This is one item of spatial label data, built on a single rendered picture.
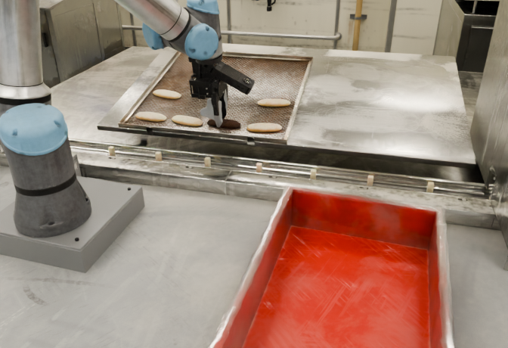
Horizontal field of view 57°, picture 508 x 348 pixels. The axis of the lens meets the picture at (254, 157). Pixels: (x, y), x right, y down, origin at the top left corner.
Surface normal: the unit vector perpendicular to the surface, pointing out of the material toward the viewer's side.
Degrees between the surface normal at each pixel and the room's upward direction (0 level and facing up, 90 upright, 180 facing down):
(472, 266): 0
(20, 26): 89
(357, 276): 0
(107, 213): 1
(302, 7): 90
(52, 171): 90
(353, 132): 10
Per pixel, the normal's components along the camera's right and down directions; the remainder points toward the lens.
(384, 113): -0.05, -0.79
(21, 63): 0.46, 0.39
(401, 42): -0.24, 0.46
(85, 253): 0.96, 0.13
